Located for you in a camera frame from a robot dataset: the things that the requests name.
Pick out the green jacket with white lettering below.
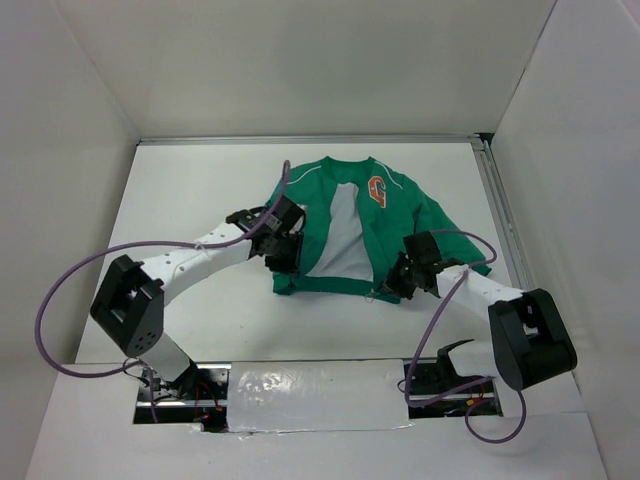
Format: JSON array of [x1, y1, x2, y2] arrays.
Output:
[[272, 157, 491, 304]]

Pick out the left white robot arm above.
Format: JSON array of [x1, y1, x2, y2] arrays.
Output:
[[90, 197, 306, 399]]

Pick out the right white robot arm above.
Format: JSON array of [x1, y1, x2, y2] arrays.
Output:
[[383, 229, 578, 392]]

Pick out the silver tape patch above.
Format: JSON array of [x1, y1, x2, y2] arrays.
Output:
[[227, 359, 411, 433]]

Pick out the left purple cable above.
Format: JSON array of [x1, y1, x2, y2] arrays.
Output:
[[33, 159, 292, 424]]

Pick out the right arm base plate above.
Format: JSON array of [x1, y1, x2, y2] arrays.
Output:
[[399, 362, 503, 419]]

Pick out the aluminium frame rail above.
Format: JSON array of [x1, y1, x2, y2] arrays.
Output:
[[134, 130, 556, 354]]

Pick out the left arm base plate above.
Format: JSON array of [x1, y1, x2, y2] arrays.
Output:
[[123, 361, 231, 433]]

